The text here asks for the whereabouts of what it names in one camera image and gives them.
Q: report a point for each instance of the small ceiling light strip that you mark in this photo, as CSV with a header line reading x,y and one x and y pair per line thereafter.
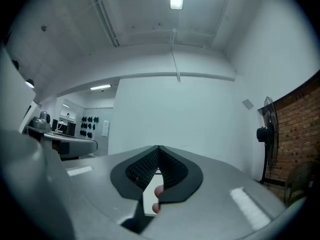
x,y
100,87

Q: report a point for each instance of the black pendant lamp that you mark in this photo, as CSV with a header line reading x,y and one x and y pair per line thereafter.
x,y
30,83

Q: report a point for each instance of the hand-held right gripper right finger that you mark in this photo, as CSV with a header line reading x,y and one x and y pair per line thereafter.
x,y
212,196

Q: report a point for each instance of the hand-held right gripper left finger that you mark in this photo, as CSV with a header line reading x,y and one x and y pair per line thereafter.
x,y
100,184

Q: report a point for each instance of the black computer monitor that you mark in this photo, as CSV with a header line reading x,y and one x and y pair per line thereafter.
x,y
71,129

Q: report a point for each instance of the grey desk device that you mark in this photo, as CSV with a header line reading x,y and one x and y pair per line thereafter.
x,y
41,121

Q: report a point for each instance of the white ceiling conduit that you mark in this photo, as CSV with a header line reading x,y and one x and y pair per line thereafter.
x,y
175,59

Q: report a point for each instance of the person's right hand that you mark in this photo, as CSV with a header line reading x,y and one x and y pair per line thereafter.
x,y
158,191

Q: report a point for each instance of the black items on wall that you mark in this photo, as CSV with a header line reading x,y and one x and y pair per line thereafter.
x,y
89,127

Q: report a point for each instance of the grey curved desk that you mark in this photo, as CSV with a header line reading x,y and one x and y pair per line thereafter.
x,y
75,142

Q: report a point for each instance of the grey wall panel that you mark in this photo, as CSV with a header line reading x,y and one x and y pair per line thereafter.
x,y
247,104

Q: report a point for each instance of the black standing fan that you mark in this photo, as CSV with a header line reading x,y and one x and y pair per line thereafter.
x,y
270,134

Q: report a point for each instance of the white wall cabinet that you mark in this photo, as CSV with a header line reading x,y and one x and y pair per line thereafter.
x,y
105,128

